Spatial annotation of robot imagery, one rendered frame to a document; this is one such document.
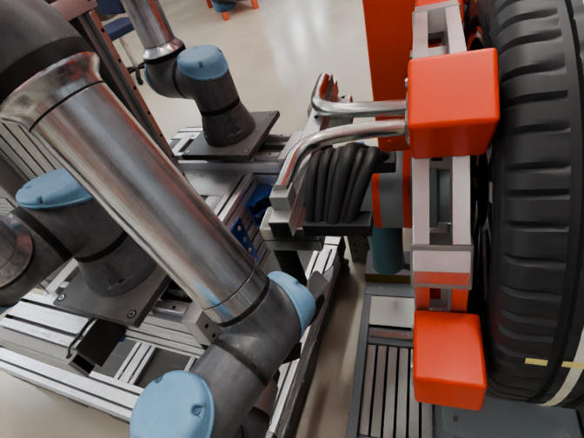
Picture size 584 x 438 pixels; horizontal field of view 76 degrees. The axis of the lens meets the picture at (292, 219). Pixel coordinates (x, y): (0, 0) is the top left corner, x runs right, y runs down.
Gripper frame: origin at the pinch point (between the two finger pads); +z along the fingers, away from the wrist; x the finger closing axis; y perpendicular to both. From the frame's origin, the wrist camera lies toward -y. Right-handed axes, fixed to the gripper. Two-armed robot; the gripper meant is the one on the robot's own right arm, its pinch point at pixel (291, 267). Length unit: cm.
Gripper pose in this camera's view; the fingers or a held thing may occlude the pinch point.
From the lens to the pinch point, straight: 65.0
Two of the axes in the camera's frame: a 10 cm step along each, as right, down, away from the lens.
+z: 2.3, -7.1, 6.7
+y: -2.5, -7.1, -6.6
